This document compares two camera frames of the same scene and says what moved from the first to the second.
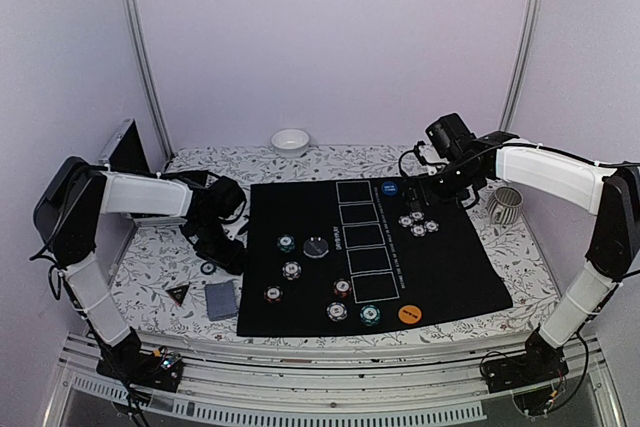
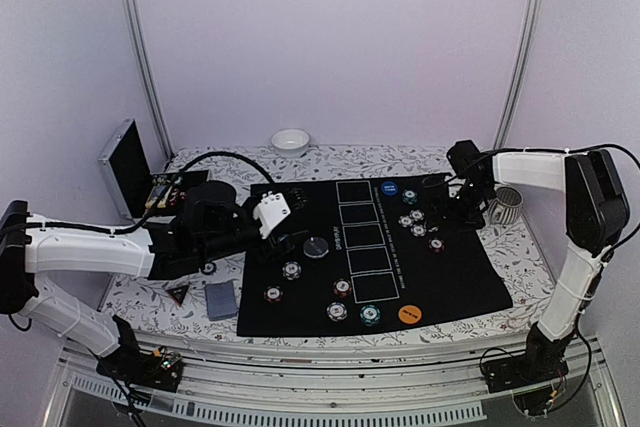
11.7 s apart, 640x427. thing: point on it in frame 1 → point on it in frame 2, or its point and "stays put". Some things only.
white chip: [336, 311] stays put
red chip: [273, 293] stays put
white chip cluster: [418, 230] stays put
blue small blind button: [389, 188] stays put
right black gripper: [464, 195] → [476, 221]
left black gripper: [231, 261] → [274, 249]
